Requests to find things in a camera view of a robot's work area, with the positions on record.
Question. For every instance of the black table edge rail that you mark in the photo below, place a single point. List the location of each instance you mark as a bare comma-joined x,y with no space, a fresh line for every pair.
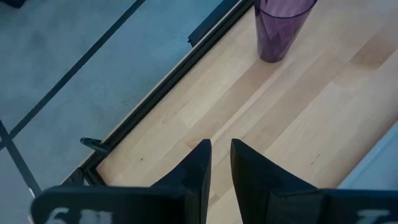
161,90

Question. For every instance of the white plastic tray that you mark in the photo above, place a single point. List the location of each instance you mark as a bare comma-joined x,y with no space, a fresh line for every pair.
379,168

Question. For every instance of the purple faceted plastic cup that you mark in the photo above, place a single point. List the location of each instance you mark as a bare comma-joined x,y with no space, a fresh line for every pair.
276,34

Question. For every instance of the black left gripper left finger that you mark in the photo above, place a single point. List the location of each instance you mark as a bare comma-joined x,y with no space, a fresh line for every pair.
174,205

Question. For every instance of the black table clamp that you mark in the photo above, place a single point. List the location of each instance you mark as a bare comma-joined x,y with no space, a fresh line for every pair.
93,143

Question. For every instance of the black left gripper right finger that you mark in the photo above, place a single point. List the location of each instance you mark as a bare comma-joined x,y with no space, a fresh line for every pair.
267,202

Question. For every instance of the black frame bar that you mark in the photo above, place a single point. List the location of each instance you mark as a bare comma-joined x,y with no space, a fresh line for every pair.
213,20

